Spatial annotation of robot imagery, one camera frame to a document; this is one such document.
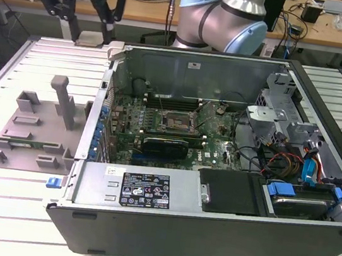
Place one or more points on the grey parts rack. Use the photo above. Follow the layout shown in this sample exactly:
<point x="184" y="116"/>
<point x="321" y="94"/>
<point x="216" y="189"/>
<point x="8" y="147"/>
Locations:
<point x="45" y="136"/>

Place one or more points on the open grey PC case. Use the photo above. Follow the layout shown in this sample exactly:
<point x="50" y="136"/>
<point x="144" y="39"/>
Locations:
<point x="206" y="238"/>

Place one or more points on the CPU socket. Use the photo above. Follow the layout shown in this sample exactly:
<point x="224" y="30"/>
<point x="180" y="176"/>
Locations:
<point x="176" y="121"/>

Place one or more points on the blue case latch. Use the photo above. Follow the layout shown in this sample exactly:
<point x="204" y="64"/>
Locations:
<point x="54" y="183"/>

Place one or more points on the grey case release latch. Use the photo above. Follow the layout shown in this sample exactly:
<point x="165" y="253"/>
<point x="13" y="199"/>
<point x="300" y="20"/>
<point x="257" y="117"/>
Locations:
<point x="116" y="49"/>

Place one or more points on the black plastic shroud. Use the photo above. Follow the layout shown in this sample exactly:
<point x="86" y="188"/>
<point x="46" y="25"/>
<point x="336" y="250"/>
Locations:
<point x="232" y="190"/>

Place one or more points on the green motherboard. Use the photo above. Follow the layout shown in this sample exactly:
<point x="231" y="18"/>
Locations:
<point x="214" y="134"/>

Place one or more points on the wooden desk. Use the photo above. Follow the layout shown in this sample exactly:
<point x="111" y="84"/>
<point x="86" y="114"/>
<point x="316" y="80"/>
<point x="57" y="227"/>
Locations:
<point x="143" y="9"/>

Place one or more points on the hard disk in blue carrier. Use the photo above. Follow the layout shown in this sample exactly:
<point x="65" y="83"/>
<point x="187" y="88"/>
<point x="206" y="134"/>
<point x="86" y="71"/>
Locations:
<point x="300" y="208"/>

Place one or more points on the silver metal drive cage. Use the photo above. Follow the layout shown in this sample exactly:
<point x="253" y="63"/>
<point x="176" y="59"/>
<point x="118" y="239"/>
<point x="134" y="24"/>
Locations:
<point x="265" y="114"/>

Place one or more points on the slim black tower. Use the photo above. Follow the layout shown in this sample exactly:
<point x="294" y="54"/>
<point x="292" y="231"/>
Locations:
<point x="276" y="15"/>

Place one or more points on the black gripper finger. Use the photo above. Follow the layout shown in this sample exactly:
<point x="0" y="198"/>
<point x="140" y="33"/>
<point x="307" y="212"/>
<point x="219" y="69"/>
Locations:
<point x="74" y="30"/>
<point x="111" y="32"/>

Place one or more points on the small black box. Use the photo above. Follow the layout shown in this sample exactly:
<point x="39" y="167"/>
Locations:
<point x="310" y="13"/>

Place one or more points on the green RAM stick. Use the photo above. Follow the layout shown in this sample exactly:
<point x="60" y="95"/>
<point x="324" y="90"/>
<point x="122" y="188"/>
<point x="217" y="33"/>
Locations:
<point x="36" y="145"/>

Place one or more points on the coin cell battery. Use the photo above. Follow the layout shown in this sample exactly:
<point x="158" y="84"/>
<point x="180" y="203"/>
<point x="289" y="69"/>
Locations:
<point x="221" y="110"/>

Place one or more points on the black graphics card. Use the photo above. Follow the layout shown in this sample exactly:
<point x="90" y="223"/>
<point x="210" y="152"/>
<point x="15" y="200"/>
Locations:
<point x="165" y="148"/>

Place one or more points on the black round chassis speaker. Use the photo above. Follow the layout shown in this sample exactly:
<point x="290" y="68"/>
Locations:
<point x="138" y="86"/>

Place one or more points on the small black device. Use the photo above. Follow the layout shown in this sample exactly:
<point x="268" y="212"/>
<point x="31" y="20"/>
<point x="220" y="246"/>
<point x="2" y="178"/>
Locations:
<point x="297" y="29"/>

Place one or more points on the black RAM slot bank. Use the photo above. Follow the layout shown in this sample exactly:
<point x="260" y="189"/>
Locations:
<point x="174" y="103"/>
<point x="195" y="139"/>

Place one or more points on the silver power supply unit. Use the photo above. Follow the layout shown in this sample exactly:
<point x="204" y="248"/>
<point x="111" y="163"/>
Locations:
<point x="93" y="181"/>

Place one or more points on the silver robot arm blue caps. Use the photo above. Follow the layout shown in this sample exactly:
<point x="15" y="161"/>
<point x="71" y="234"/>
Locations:
<point x="224" y="21"/>

